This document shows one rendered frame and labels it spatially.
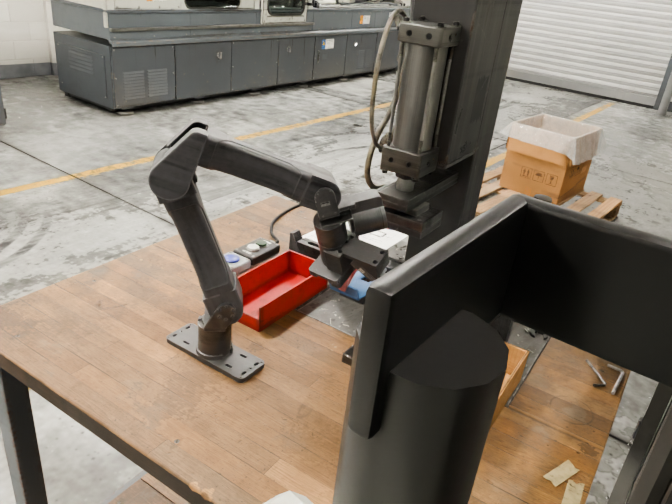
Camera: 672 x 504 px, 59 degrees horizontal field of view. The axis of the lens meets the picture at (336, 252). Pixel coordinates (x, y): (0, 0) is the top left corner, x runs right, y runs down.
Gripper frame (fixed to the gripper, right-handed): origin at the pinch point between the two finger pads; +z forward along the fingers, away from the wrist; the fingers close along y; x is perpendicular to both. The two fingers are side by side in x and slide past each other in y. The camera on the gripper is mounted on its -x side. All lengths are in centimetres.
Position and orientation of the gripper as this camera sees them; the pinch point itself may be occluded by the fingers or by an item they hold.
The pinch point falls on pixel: (342, 286)
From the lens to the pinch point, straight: 118.8
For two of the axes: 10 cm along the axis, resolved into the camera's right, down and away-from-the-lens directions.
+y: 5.5, -6.7, 5.0
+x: -8.2, -3.4, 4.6
